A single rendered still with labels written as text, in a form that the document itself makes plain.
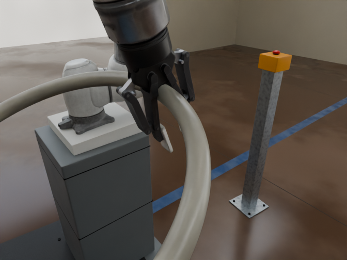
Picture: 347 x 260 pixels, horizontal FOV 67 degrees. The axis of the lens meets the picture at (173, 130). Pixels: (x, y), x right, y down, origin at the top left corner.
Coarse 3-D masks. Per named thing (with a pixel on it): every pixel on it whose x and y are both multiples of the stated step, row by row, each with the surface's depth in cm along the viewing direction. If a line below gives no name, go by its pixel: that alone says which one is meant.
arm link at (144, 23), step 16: (128, 0) 30; (144, 0) 30; (160, 0) 32; (112, 16) 31; (128, 16) 31; (144, 16) 31; (160, 16) 33; (112, 32) 34; (128, 32) 32; (144, 32) 32
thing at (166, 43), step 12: (156, 36) 35; (168, 36) 37; (120, 48) 36; (132, 48) 35; (144, 48) 35; (156, 48) 35; (168, 48) 37; (132, 60) 36; (144, 60) 36; (156, 60) 36; (168, 60) 41; (132, 72) 38; (144, 72) 39; (156, 72) 40; (144, 84) 40
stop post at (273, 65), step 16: (272, 64) 137; (288, 64) 140; (272, 80) 142; (272, 96) 148; (256, 112) 158; (272, 112) 154; (256, 128) 161; (256, 144) 164; (256, 160) 168; (256, 176) 174; (256, 192) 183; (240, 208) 187; (256, 208) 187
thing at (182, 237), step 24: (96, 72) 50; (120, 72) 48; (24, 96) 51; (48, 96) 52; (168, 96) 40; (0, 120) 51; (192, 120) 35; (192, 144) 32; (192, 168) 30; (192, 192) 28; (192, 216) 26; (168, 240) 25; (192, 240) 25
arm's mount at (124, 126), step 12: (108, 108) 131; (120, 108) 131; (48, 120) 125; (60, 120) 121; (120, 120) 120; (132, 120) 120; (60, 132) 112; (72, 132) 111; (96, 132) 111; (108, 132) 111; (120, 132) 115; (132, 132) 119; (72, 144) 103; (84, 144) 106; (96, 144) 109
